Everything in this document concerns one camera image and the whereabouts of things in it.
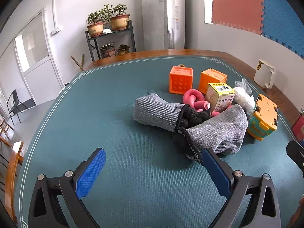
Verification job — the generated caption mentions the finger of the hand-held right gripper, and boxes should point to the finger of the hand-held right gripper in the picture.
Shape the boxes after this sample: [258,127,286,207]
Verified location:
[286,140,304,178]

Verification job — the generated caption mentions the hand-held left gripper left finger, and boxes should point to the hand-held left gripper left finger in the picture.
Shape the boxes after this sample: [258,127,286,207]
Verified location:
[28,147,107,228]

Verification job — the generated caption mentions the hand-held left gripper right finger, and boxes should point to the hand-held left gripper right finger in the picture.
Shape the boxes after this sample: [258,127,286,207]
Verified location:
[201,147,282,228]

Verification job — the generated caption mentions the red box container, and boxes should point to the red box container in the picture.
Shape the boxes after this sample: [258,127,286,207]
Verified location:
[292,115,304,142]

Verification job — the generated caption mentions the small yellow-green medicine box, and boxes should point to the small yellow-green medicine box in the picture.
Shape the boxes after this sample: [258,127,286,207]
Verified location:
[205,83,235,112]

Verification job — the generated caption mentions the dark orange embossed cube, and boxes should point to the dark orange embossed cube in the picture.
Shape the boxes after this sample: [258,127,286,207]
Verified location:
[169,66,193,94]

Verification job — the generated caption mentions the grey knit glove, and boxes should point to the grey knit glove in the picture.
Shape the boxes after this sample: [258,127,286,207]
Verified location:
[133,94,211,133]
[173,104,249,165]

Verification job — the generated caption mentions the yellow toy bus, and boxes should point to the yellow toy bus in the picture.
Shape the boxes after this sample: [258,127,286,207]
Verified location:
[246,94,278,141]

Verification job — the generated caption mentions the green table mat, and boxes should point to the green table mat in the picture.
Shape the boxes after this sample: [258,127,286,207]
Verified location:
[15,55,304,228]

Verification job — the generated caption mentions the white plastic bag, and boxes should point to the white plastic bag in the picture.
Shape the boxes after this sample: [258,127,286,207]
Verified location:
[233,78,256,117]

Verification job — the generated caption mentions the pink foam hair roller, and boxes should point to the pink foam hair roller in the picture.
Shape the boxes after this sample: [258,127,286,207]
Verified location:
[182,89,234,117]

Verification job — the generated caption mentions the wooden chair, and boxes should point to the wooden chair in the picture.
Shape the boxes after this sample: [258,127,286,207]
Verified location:
[0,114,25,222]

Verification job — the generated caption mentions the white mug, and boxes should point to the white mug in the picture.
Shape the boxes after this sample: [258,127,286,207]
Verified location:
[254,59,275,89]

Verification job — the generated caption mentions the light orange embossed cube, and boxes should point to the light orange embossed cube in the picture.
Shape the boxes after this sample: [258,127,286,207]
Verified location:
[198,68,228,95]

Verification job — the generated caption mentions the black chair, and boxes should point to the black chair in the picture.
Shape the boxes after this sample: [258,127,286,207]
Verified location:
[7,90,29,126]

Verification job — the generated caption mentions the wooden sticks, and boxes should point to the wooden sticks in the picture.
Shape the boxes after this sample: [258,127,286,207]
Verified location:
[71,54,85,72]

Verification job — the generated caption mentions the dark patterned plant pot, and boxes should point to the dark patterned plant pot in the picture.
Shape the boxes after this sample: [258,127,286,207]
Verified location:
[100,42,117,59]

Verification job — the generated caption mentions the white glass door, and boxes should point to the white glass door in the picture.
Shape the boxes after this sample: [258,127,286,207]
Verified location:
[13,8,64,105]

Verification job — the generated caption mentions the small brown potted plant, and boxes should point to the small brown potted plant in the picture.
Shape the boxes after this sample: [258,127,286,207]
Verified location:
[116,44,131,55]

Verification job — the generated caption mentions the black metal plant shelf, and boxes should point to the black metal plant shelf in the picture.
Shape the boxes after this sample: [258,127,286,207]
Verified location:
[85,20,136,62]

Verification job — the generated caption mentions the blue foam mat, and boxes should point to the blue foam mat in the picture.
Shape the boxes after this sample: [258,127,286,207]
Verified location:
[260,0,304,59]

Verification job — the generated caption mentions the potted plant in large tan pot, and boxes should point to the potted plant in large tan pot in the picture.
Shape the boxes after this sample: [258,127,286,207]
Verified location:
[110,4,131,31]

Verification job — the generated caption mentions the potted plant in grey pot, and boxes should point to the potted plant in grey pot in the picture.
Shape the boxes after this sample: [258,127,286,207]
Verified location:
[99,4,115,30]

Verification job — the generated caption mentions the red foam mat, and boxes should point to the red foam mat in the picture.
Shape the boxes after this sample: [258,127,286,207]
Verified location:
[211,0,265,35]

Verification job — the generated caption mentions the white standing air conditioner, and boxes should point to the white standing air conditioner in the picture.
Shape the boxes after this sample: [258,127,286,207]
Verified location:
[139,0,186,52]

